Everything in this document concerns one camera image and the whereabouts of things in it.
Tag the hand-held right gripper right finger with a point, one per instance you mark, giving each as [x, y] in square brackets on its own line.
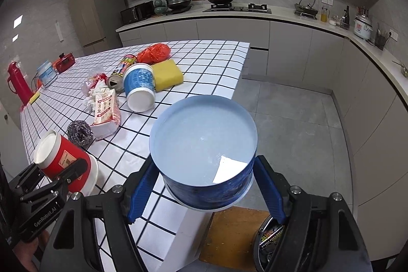
[271, 189]

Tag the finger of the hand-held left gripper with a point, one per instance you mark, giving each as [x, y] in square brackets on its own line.
[27, 176]
[71, 171]

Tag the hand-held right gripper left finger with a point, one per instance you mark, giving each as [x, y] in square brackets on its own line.
[140, 192]

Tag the red paper cup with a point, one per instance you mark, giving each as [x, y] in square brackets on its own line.
[59, 157]

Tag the steel wool scrubber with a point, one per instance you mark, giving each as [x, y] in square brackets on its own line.
[79, 131]

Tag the black trash bin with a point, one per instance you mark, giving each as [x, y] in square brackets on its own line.
[261, 256]

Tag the white tissue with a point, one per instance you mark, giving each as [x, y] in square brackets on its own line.
[95, 96]

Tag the large blue paper bowl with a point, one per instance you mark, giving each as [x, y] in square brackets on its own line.
[197, 138]

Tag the clear plastic bag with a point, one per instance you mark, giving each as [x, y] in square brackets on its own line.
[94, 79]

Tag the blue white paper cup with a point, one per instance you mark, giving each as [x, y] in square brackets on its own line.
[138, 80]

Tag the large yellow sponge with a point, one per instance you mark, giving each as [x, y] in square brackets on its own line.
[167, 74]

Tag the person's left hand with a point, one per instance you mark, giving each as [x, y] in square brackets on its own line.
[28, 251]

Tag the brown cardboard sheet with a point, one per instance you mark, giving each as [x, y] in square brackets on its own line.
[229, 237]

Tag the white tiled kitchen island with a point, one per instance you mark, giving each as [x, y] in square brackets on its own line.
[188, 233]

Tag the red thermos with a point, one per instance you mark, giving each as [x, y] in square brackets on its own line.
[19, 84]

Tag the blue white tub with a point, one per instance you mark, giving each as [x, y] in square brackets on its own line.
[46, 74]

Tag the red box on table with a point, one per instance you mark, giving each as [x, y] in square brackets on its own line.
[65, 62]

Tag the spray can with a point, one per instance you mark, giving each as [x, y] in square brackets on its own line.
[122, 71]

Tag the red plastic bag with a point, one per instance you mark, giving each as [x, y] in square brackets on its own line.
[154, 53]

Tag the beige base cabinets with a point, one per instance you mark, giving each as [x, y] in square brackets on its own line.
[293, 45]

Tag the beige refrigerator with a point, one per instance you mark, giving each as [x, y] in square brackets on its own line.
[86, 14]

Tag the black microwave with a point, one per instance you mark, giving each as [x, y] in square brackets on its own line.
[137, 12]

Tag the small glass jar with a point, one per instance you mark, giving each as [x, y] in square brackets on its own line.
[333, 22]

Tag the yellow oil bottle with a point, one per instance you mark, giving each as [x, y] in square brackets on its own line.
[324, 17]

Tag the black gas stove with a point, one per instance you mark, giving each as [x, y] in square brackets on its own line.
[239, 9]

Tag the white rice cooker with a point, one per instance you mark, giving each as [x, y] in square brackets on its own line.
[362, 28]

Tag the utensil holder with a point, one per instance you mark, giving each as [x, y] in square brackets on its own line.
[381, 39]

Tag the dark glass bottle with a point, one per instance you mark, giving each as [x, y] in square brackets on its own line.
[346, 17]

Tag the dark pot with lid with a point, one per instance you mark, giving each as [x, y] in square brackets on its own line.
[178, 1]

